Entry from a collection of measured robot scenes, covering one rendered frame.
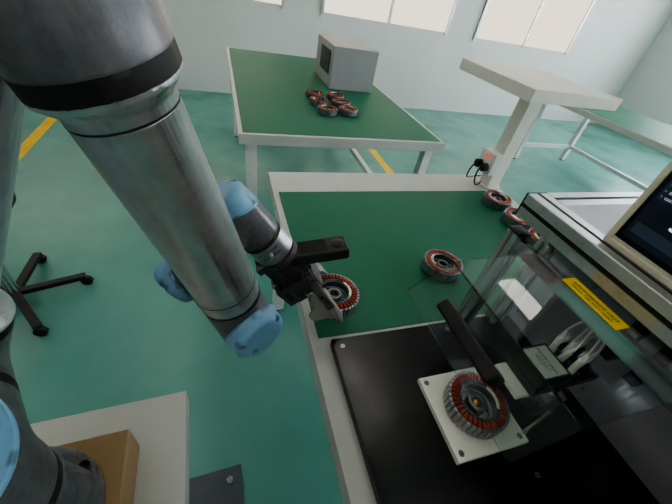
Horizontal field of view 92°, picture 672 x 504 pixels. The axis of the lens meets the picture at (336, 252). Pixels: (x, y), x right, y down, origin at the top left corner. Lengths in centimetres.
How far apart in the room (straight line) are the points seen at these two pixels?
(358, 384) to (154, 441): 35
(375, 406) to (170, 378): 108
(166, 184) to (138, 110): 5
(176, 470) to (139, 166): 49
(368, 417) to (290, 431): 82
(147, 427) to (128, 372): 98
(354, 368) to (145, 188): 53
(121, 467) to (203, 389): 96
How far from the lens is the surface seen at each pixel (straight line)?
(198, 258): 32
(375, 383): 68
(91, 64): 23
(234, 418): 147
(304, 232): 100
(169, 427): 67
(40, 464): 47
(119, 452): 60
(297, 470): 141
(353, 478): 64
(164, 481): 64
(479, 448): 70
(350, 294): 72
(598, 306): 58
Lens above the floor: 135
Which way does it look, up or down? 40 degrees down
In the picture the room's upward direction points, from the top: 12 degrees clockwise
